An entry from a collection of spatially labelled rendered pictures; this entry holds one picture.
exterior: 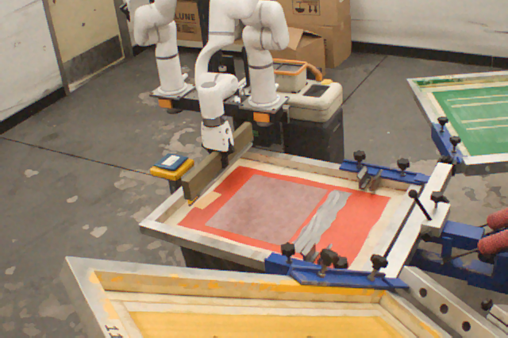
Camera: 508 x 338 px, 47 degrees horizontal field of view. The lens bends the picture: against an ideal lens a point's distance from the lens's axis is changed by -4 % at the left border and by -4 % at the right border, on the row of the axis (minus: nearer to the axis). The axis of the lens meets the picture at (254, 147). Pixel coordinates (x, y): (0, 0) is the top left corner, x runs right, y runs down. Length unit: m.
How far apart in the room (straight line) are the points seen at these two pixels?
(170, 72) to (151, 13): 0.29
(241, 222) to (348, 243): 0.37
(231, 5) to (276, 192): 0.67
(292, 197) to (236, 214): 0.20
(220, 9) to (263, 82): 0.44
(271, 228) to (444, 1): 3.94
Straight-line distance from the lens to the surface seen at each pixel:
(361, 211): 2.03
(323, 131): 2.94
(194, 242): 1.91
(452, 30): 5.67
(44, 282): 3.57
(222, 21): 1.97
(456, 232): 1.81
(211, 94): 1.92
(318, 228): 1.95
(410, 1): 5.69
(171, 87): 2.56
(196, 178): 1.95
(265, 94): 2.32
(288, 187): 2.16
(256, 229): 1.97
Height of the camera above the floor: 2.14
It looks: 29 degrees down
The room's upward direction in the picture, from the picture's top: 7 degrees counter-clockwise
